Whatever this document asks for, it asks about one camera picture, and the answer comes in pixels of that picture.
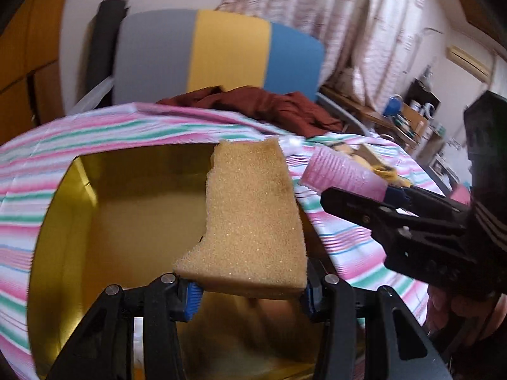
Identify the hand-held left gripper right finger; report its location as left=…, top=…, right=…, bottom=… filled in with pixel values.
left=299, top=261, right=456, bottom=380

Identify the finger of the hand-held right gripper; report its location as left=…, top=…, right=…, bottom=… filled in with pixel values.
left=320, top=187, right=496, bottom=301
left=384, top=184, right=472, bottom=226

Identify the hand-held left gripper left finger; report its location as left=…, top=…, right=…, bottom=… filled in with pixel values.
left=48, top=272, right=204, bottom=380

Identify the pink hair roller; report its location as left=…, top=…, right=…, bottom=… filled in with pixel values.
left=299, top=145, right=389, bottom=202

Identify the golden box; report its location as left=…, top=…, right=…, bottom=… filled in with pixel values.
left=26, top=142, right=369, bottom=380

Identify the yellow sponge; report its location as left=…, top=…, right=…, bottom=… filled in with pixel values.
left=173, top=135, right=309, bottom=301

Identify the person's right hand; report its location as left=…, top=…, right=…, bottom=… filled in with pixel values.
left=426, top=285, right=507, bottom=343

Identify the yellow plush toy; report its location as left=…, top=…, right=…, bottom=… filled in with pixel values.
left=332, top=142, right=410, bottom=187

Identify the pink red garment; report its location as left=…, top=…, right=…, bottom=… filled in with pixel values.
left=449, top=185, right=472, bottom=206

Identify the wooden desk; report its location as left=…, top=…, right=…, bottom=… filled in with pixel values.
left=321, top=85, right=420, bottom=147

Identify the black shelf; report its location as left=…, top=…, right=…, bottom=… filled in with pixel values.
left=404, top=79, right=441, bottom=116

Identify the red-brown garment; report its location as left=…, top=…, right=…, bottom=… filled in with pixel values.
left=156, top=86, right=343, bottom=137

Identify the patterned window curtain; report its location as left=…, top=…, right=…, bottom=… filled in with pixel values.
left=216, top=0, right=430, bottom=115

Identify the striped tablecloth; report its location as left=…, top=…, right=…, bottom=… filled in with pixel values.
left=0, top=101, right=460, bottom=380

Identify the grey yellow blue chair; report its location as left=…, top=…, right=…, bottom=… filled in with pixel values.
left=69, top=8, right=371, bottom=137

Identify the wooden wardrobe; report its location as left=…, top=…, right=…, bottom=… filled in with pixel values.
left=0, top=0, right=74, bottom=143

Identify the wall air conditioner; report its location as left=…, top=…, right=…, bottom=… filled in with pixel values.
left=447, top=45, right=492, bottom=84

